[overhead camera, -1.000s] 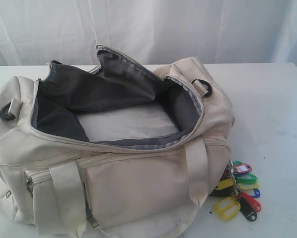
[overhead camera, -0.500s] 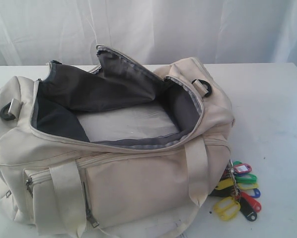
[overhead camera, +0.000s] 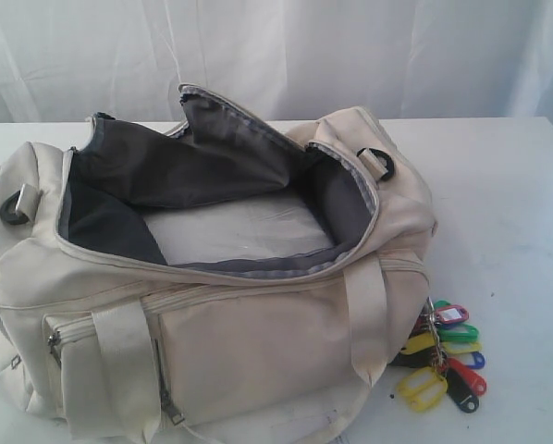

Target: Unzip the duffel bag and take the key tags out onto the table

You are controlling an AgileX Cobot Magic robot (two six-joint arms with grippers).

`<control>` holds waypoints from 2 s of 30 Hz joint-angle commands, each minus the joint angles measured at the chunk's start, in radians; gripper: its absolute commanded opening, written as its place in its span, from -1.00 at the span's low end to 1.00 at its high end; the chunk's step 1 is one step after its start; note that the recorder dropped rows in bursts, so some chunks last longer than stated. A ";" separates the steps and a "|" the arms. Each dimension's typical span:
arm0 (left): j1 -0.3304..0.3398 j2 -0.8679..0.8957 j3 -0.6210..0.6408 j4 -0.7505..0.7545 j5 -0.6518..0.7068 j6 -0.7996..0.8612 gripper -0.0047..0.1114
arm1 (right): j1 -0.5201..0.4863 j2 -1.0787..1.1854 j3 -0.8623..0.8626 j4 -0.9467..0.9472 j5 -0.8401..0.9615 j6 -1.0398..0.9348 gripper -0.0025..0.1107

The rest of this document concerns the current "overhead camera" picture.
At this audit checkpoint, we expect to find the cream fabric duffel bag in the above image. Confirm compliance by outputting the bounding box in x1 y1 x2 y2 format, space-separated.
0 83 436 443

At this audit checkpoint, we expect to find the white backdrop curtain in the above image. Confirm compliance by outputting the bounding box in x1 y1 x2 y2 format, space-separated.
0 1 553 123

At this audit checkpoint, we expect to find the bunch of colourful key tags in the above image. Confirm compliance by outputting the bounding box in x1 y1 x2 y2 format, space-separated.
390 300 487 413

